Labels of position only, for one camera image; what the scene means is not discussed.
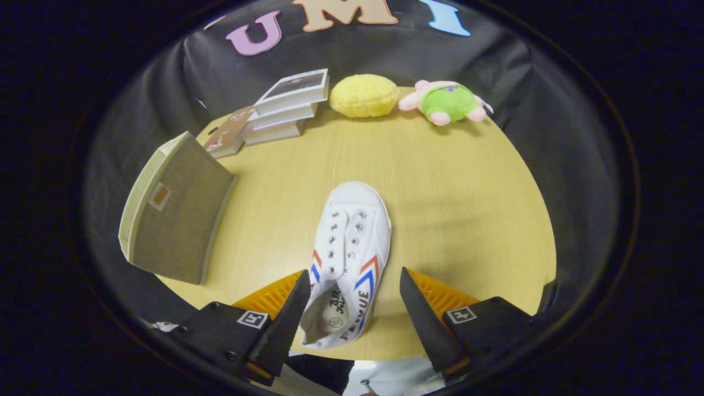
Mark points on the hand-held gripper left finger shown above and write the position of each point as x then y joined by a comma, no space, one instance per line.
283,330

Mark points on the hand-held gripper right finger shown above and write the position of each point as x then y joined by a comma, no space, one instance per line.
426,330

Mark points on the white shoe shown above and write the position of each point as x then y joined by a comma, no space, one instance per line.
355,220

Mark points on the grey fabric storage box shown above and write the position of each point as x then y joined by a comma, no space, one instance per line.
181,220

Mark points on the pinkish brown cover book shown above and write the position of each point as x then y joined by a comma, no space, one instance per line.
275,133

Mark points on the flat brown book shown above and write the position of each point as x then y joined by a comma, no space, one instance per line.
228,132

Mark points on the white patterned book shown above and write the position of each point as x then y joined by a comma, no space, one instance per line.
286,116

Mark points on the black backdrop cloth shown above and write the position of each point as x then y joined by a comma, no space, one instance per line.
550,137

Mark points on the pink and green plush toy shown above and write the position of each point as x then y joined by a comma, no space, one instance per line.
448,102

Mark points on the yellow plush cushion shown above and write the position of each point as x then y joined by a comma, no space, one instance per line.
364,96

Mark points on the white portrait cover book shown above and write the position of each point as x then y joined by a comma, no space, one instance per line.
291,85

